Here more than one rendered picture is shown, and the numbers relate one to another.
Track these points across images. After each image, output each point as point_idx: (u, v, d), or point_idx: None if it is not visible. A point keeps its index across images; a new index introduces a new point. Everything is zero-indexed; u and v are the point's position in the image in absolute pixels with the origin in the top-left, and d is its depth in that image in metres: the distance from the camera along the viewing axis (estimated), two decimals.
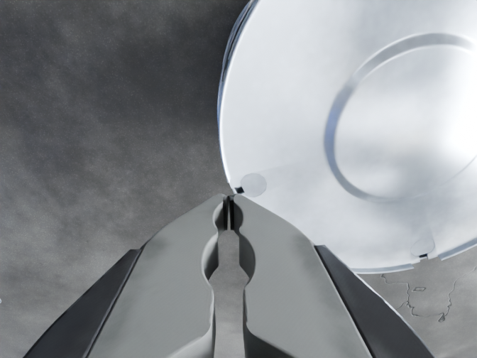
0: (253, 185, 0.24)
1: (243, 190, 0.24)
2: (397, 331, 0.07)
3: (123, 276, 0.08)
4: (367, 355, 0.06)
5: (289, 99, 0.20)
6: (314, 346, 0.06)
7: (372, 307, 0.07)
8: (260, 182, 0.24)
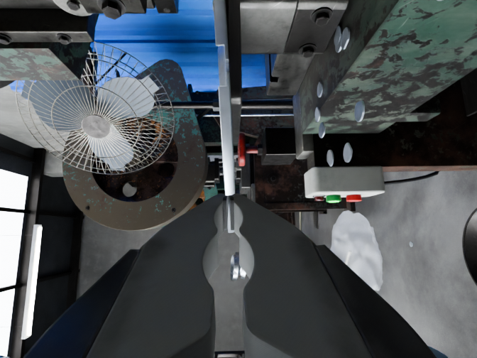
0: (226, 72, 0.20)
1: (227, 65, 0.19)
2: (397, 331, 0.07)
3: (123, 276, 0.08)
4: (367, 355, 0.06)
5: None
6: (314, 346, 0.06)
7: (372, 307, 0.07)
8: None
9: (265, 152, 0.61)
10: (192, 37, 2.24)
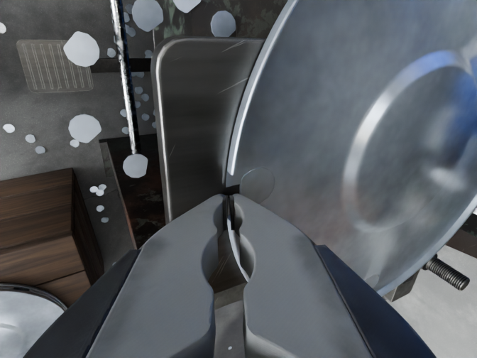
0: None
1: None
2: (397, 331, 0.07)
3: (122, 276, 0.08)
4: (367, 355, 0.06)
5: (448, 198, 0.26)
6: (314, 346, 0.06)
7: (373, 307, 0.07)
8: None
9: None
10: None
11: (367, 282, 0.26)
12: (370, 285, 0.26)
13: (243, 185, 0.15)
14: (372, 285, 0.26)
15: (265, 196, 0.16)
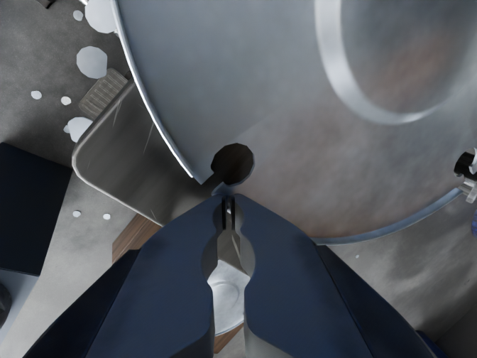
0: None
1: None
2: (398, 332, 0.07)
3: (121, 276, 0.08)
4: (368, 355, 0.06)
5: None
6: (314, 346, 0.06)
7: (373, 307, 0.07)
8: None
9: None
10: None
11: None
12: None
13: None
14: None
15: None
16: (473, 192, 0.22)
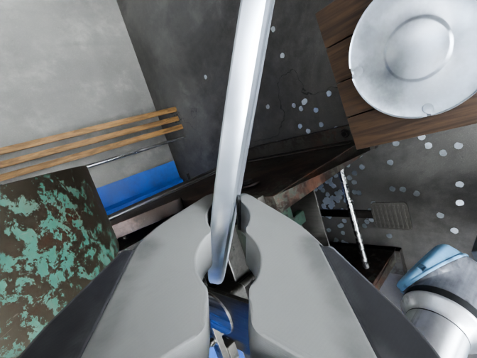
0: None
1: None
2: (404, 334, 0.07)
3: (116, 278, 0.08)
4: (373, 357, 0.06)
5: None
6: (319, 346, 0.06)
7: (379, 310, 0.07)
8: None
9: None
10: None
11: None
12: None
13: None
14: None
15: None
16: None
